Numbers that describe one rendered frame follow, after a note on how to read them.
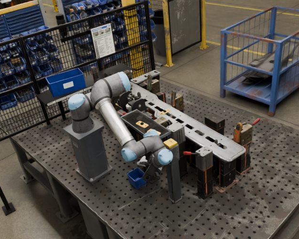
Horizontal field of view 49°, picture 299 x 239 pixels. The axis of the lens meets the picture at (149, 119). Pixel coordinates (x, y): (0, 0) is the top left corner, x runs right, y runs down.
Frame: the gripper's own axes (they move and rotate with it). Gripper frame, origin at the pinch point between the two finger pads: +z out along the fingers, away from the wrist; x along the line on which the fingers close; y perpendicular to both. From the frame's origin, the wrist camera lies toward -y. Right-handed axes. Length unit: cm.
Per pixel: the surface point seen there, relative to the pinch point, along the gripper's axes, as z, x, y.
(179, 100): 37, -4, 71
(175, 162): -7.8, -11.7, 10.4
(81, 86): 83, 73, 59
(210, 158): -11.2, -29.5, 22.3
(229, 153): -13, -39, 31
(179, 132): 1.0, -7.7, 32.4
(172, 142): -15.7, -3.6, 17.2
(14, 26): 180, 192, 121
